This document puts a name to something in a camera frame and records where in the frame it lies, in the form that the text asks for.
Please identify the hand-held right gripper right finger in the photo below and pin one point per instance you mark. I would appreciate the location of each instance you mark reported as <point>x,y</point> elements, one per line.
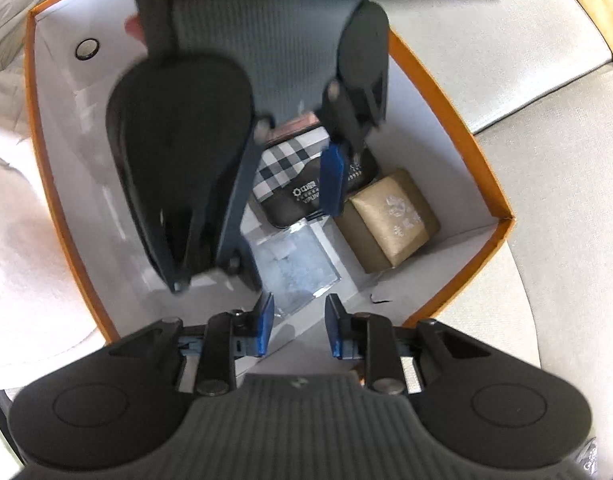
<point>336,330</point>

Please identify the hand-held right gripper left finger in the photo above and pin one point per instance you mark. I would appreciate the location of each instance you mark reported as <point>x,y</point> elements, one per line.
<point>264,327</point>

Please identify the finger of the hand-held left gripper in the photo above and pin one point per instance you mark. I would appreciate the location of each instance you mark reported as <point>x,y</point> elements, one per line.
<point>333,180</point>
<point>246,210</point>

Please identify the dark blue tin box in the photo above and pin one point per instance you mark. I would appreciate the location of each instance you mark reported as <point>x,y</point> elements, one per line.
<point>286,195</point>

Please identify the gold box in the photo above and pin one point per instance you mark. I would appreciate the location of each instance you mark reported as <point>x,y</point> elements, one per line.
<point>386,230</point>

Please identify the orange cardboard box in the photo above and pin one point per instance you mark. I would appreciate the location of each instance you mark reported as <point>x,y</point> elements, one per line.
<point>426,125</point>

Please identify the person's left hand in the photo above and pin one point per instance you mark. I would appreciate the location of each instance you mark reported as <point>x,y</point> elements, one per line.
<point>134,27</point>

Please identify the reddish brown flat box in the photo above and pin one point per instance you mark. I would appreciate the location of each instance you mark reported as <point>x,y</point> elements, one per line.
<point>299,125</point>

